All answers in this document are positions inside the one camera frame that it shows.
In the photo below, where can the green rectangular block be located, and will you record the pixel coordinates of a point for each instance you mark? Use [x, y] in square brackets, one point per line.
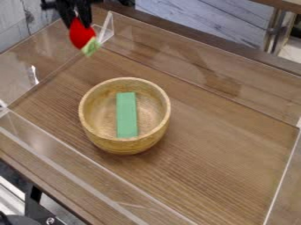
[126, 115]

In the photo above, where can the black table frame bracket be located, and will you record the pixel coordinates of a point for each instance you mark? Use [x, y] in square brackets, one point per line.
[35, 211]

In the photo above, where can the metal table leg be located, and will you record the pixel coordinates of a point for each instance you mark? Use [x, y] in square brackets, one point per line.
[279, 30]

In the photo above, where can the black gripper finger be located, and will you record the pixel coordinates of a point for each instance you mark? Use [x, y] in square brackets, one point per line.
[65, 7]
[85, 10]

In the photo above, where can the wooden bowl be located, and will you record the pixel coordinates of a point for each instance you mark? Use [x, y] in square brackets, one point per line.
[98, 115]

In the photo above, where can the clear acrylic corner bracket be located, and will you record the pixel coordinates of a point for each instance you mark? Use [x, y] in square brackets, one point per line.
[105, 30]

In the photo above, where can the red plush strawberry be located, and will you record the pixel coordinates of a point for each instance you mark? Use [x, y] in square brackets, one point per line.
[83, 37]

